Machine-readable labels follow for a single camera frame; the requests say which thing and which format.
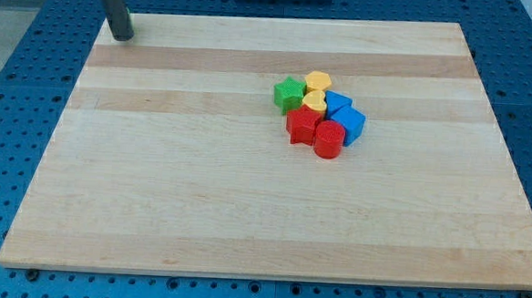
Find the green star block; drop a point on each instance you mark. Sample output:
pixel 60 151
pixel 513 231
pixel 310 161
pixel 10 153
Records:
pixel 288 94

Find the yellow hexagon block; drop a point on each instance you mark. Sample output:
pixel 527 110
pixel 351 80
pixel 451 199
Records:
pixel 317 80

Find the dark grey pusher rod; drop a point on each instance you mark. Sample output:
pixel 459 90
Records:
pixel 118 19

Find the blue triangle block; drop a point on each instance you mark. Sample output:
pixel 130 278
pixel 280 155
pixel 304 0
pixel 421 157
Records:
pixel 335 102

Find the light wooden board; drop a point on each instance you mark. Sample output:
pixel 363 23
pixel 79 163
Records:
pixel 171 158

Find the yellow heart block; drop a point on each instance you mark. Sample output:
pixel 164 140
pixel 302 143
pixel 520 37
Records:
pixel 315 100

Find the red cylinder block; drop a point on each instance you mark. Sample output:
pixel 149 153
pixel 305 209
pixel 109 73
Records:
pixel 328 139

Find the red star block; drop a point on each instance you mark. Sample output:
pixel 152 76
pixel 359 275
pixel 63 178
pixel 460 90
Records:
pixel 301 124

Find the blue cube block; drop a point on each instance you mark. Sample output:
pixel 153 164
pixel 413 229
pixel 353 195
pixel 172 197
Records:
pixel 352 120

